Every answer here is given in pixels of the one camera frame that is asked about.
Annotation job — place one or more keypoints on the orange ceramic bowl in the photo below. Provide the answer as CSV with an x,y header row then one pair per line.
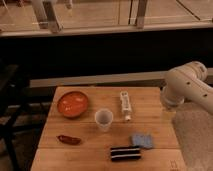
x,y
73,104

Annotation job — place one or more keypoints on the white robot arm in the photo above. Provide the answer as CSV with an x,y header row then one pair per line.
x,y
187,82

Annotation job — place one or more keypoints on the white plastic bottle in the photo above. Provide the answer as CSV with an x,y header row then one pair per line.
x,y
125,105

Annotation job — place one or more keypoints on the red chili pepper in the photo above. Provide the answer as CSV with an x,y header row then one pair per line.
x,y
69,140

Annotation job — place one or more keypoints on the black white striped block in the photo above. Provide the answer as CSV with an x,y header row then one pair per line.
x,y
125,153

